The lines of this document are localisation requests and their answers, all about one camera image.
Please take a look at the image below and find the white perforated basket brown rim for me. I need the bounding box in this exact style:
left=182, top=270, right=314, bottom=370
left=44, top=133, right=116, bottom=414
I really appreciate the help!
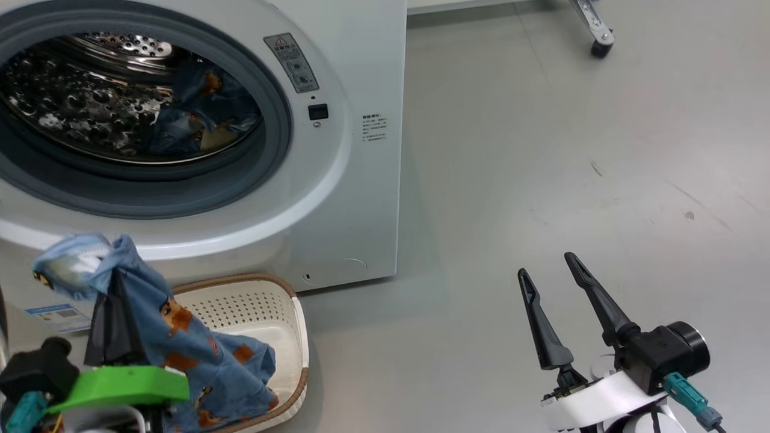
left=171, top=272, right=310, bottom=433

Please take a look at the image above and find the blue bear garment white collar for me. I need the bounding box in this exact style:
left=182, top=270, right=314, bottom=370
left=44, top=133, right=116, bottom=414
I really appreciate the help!
left=33, top=233, right=280, bottom=433

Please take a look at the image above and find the metal leg with black caster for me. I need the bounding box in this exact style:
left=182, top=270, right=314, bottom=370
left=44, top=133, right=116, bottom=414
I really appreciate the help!
left=568, top=0, right=615, bottom=59

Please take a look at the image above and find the blue energy label sticker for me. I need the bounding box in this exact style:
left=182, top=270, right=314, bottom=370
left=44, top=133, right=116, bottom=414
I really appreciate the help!
left=25, top=302, right=94, bottom=335

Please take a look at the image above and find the grey warning sticker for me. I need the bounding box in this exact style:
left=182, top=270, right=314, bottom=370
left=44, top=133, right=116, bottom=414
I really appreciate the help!
left=263, top=33, right=319, bottom=94

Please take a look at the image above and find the teal connector camera cable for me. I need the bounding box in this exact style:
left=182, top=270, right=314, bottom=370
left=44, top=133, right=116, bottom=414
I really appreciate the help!
left=664, top=372, right=728, bottom=433
left=5, top=391, right=49, bottom=433

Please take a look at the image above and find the white front-load washing machine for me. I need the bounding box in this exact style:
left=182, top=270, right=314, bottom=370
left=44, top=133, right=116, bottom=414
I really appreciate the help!
left=0, top=0, right=408, bottom=355

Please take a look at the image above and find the white furniture panel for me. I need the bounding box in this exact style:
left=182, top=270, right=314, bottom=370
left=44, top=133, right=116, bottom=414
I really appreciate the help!
left=407, top=0, right=542, bottom=16

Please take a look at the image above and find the teal connector right camera cable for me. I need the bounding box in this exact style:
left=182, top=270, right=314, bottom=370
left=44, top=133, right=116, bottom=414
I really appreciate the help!
left=664, top=372, right=728, bottom=433

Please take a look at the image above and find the round filter cover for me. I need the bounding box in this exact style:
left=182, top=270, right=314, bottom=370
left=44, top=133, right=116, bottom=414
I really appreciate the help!
left=301, top=257, right=368, bottom=284

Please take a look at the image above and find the printed text label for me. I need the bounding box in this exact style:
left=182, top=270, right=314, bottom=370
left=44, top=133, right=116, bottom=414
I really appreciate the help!
left=362, top=113, right=387, bottom=143

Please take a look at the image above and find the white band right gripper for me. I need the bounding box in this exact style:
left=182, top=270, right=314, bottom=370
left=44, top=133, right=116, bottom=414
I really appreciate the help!
left=517, top=252, right=668, bottom=431

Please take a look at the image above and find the blue bear print garment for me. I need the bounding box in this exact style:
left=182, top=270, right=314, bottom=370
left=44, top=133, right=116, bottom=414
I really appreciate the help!
left=147, top=60, right=263, bottom=157

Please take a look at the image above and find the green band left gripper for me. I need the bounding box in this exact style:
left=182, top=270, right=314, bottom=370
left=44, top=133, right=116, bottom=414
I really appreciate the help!
left=48, top=271, right=190, bottom=416

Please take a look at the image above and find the teal connector left camera cable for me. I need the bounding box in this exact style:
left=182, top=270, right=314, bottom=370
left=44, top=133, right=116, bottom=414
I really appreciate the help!
left=5, top=391, right=49, bottom=433

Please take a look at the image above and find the perforated steel washer drum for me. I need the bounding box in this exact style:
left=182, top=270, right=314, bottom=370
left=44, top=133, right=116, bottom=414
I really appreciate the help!
left=0, top=33, right=263, bottom=164

